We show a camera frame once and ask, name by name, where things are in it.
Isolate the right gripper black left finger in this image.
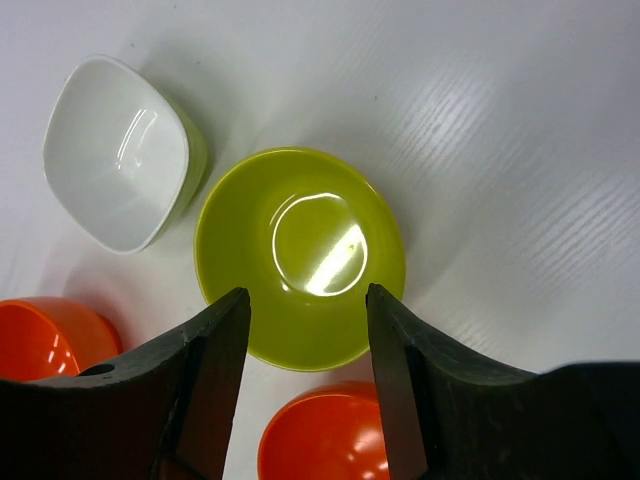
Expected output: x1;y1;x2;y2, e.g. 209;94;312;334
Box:
1;288;251;479

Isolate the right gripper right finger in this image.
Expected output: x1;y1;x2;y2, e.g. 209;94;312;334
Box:
366;284;639;479

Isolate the lime green bowl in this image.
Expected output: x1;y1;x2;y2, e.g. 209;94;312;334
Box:
194;147;406;372

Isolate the white square dish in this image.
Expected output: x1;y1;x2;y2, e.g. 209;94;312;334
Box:
43;55;208;255

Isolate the orange bowl right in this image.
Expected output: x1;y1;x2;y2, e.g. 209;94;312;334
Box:
257;381;390;480

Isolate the orange bowl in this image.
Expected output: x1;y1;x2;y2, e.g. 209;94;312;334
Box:
257;381;390;480
1;296;122;382

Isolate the orange bowl left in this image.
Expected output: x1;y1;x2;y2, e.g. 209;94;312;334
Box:
1;296;122;382

